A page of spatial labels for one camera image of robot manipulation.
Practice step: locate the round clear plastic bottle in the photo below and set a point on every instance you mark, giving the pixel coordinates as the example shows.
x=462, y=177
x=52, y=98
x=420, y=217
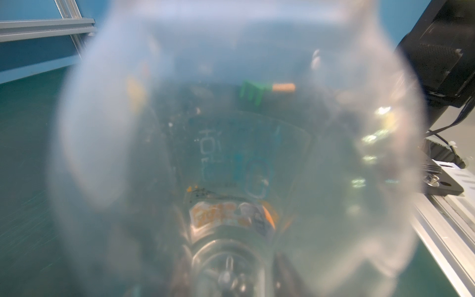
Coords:
x=165, y=183

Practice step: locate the left aluminium frame post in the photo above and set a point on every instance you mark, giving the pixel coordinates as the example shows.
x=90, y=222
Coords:
x=78, y=27

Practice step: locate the green toy rake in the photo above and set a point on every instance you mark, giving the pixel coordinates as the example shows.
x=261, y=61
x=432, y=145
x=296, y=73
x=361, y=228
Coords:
x=255, y=91

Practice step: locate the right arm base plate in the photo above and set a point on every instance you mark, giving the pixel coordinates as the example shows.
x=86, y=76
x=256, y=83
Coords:
x=437, y=181

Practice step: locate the aluminium back frame bar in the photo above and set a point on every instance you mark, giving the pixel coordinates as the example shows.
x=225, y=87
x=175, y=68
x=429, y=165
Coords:
x=12, y=31

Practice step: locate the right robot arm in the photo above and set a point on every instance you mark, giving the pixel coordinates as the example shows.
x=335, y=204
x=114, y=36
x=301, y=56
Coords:
x=441, y=50

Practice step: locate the aluminium front rail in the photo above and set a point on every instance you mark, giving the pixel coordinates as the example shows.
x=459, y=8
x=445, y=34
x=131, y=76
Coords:
x=446, y=226

